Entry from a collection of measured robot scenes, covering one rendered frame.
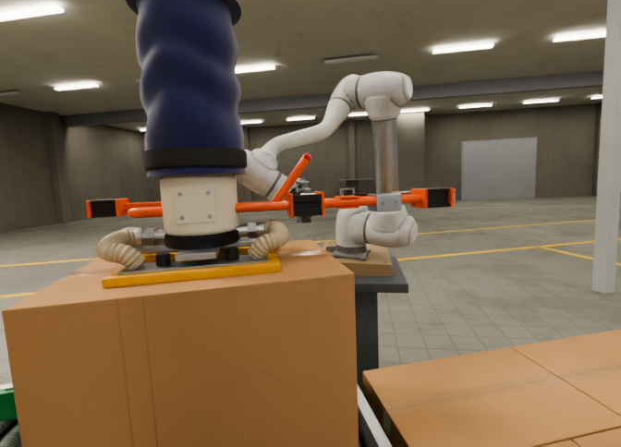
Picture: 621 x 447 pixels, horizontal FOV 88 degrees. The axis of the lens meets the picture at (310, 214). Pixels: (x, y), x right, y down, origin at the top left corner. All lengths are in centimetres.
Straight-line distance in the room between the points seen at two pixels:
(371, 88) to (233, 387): 109
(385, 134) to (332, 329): 89
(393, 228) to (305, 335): 88
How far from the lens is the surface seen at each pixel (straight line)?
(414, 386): 120
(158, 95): 75
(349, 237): 156
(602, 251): 418
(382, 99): 133
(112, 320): 67
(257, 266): 67
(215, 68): 75
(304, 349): 68
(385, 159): 138
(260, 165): 107
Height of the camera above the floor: 121
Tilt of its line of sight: 6 degrees down
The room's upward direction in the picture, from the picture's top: 2 degrees counter-clockwise
